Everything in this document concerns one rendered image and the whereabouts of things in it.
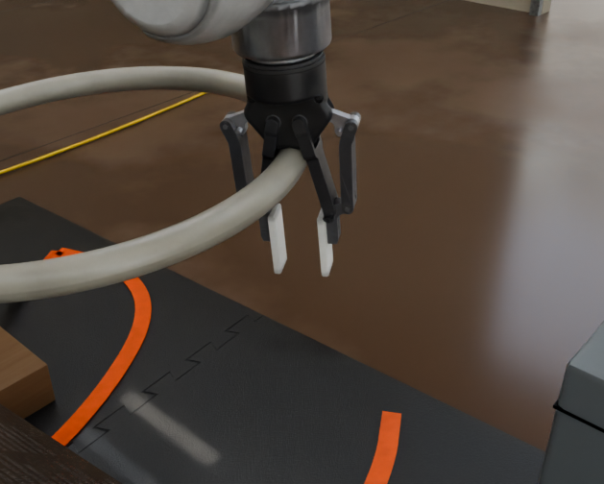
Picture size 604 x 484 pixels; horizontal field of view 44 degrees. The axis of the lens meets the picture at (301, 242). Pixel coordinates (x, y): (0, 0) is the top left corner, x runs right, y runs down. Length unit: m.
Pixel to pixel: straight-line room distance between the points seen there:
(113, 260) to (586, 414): 0.49
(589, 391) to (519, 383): 1.19
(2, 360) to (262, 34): 1.40
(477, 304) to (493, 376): 0.31
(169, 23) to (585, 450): 0.61
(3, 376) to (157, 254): 1.30
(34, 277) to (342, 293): 1.68
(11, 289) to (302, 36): 0.31
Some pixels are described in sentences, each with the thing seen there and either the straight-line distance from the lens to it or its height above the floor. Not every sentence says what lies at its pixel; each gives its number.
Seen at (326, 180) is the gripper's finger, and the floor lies 0.96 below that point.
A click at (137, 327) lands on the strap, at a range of 2.10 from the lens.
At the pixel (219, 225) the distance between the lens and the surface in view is 0.62.
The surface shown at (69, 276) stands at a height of 0.97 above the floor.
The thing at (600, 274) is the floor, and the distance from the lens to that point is 2.48.
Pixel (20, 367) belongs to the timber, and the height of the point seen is 0.13.
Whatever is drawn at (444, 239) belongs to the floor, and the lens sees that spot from 2.51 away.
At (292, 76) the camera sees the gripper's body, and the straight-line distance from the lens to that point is 0.66.
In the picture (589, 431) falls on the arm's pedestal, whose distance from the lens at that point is 0.83.
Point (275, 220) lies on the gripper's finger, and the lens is 0.76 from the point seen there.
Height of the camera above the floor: 1.29
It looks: 32 degrees down
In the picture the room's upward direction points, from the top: straight up
